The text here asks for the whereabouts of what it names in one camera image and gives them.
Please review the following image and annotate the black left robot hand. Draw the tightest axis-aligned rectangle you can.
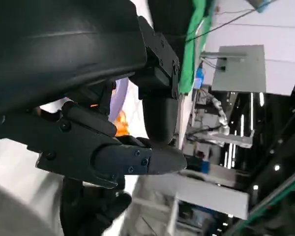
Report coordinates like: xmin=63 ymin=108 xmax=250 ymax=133
xmin=0 ymin=0 xmax=188 ymax=236

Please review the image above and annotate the orange white toy bread roll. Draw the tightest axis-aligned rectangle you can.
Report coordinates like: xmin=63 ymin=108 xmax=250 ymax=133
xmin=112 ymin=110 xmax=130 ymax=137

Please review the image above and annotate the lilac plate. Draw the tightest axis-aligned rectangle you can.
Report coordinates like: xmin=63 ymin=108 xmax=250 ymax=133
xmin=108 ymin=78 xmax=130 ymax=121

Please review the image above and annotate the green cloth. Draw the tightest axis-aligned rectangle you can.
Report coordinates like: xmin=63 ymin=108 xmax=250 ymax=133
xmin=179 ymin=0 xmax=216 ymax=94

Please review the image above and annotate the grey metal cabinet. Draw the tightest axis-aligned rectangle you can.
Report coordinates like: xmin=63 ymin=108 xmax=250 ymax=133
xmin=200 ymin=45 xmax=267 ymax=94

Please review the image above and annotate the white workshop desk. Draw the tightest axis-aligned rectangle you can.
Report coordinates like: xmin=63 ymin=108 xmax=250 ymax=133
xmin=135 ymin=171 xmax=250 ymax=220

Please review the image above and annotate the black hanging cable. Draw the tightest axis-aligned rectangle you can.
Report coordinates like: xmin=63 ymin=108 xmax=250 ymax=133
xmin=185 ymin=9 xmax=258 ymax=43

